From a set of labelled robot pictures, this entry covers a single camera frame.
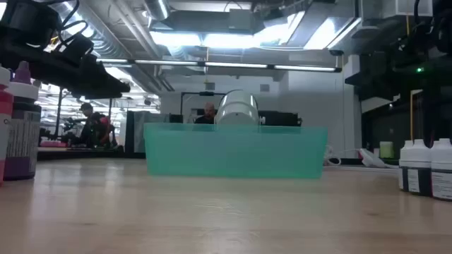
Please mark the grey cabinet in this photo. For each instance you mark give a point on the grey cabinet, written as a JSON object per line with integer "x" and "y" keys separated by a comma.
{"x": 141, "y": 130}

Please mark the magenta food coloring bottle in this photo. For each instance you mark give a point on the magenta food coloring bottle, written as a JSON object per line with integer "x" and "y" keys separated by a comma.
{"x": 23, "y": 141}

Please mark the person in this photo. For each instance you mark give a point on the person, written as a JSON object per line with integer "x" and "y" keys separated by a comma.
{"x": 93, "y": 127}
{"x": 208, "y": 113}

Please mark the black monitor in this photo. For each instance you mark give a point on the black monitor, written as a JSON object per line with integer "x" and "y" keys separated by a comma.
{"x": 279, "y": 118}

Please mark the white cylindrical appliance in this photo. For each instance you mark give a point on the white cylindrical appliance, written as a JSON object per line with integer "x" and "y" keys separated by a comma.
{"x": 236, "y": 109}

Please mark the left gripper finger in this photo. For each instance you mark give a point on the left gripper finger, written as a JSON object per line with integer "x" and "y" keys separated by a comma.
{"x": 102, "y": 83}
{"x": 102, "y": 95}

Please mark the pink tray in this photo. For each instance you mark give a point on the pink tray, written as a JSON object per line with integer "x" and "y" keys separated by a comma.
{"x": 53, "y": 144}

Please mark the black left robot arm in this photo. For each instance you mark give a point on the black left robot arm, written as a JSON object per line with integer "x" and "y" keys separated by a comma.
{"x": 28, "y": 21}

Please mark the green container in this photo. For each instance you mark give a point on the green container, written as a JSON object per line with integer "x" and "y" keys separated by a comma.
{"x": 386, "y": 150}

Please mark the long ceiling light fixture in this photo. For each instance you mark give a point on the long ceiling light fixture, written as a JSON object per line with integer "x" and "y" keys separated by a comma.
{"x": 233, "y": 65}

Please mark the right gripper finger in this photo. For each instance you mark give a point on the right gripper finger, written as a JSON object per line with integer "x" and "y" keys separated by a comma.
{"x": 381, "y": 70}
{"x": 378, "y": 93}

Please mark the small white-capped dropper bottle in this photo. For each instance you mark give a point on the small white-capped dropper bottle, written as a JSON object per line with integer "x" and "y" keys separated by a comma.
{"x": 404, "y": 158}
{"x": 443, "y": 158}
{"x": 420, "y": 155}

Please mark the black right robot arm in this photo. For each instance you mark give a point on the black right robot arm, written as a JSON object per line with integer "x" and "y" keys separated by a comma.
{"x": 443, "y": 31}

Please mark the red food coloring bottle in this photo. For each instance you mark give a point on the red food coloring bottle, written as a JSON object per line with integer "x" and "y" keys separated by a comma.
{"x": 4, "y": 106}

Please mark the green cutting mat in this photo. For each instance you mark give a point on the green cutting mat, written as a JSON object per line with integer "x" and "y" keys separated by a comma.
{"x": 233, "y": 151}

